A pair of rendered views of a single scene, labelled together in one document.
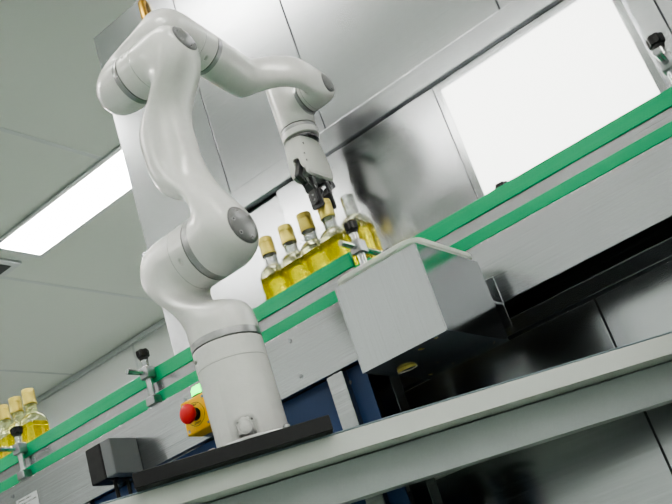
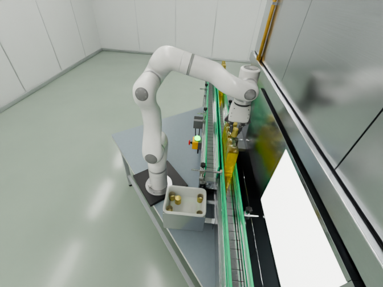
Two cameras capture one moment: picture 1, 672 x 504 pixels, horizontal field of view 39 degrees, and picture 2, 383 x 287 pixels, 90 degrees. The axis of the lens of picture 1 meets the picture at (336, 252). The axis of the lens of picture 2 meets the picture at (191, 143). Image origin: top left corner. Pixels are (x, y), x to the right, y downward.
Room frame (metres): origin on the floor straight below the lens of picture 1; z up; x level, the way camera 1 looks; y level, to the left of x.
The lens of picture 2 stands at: (1.29, -0.64, 1.91)
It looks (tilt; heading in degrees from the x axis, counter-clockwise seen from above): 40 degrees down; 62
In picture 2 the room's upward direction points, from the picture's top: 4 degrees clockwise
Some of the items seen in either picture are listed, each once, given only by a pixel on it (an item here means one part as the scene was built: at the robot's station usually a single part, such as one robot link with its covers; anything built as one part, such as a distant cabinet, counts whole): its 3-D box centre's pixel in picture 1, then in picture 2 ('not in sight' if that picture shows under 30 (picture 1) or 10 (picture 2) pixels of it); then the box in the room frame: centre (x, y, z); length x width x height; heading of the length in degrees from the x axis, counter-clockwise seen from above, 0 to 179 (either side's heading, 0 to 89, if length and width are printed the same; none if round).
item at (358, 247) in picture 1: (366, 253); (206, 172); (1.71, -0.06, 1.12); 0.17 x 0.03 x 0.12; 150
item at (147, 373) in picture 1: (140, 377); (202, 114); (1.97, 0.49, 1.11); 0.07 x 0.04 x 0.13; 150
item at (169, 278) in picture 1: (196, 291); (157, 150); (1.53, 0.25, 1.08); 0.19 x 0.12 x 0.24; 59
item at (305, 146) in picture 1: (308, 159); (240, 110); (1.88, -0.01, 1.44); 0.10 x 0.07 x 0.11; 149
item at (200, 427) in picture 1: (207, 415); (196, 143); (1.87, 0.35, 0.96); 0.07 x 0.07 x 0.07; 60
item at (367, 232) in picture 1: (368, 260); (229, 160); (1.85, -0.06, 1.16); 0.06 x 0.06 x 0.21; 60
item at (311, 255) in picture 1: (326, 285); (228, 147); (1.91, 0.04, 1.16); 0.06 x 0.06 x 0.21; 60
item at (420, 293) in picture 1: (430, 316); (190, 209); (1.59, -0.12, 0.92); 0.27 x 0.17 x 0.15; 150
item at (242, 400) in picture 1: (242, 399); (158, 176); (1.51, 0.22, 0.87); 0.19 x 0.19 x 0.18
